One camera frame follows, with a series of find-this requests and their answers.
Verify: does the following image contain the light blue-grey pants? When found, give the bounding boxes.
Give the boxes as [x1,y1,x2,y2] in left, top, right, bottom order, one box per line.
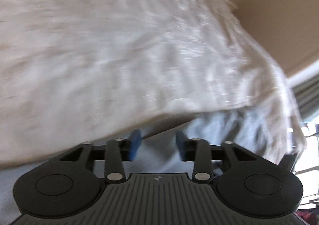
[0,111,287,225]

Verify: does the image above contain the white floral bedspread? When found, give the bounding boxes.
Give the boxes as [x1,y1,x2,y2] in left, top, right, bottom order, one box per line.
[1,0,306,168]

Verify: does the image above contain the window with frame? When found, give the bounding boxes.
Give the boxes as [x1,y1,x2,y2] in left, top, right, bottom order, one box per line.
[293,121,318,210]

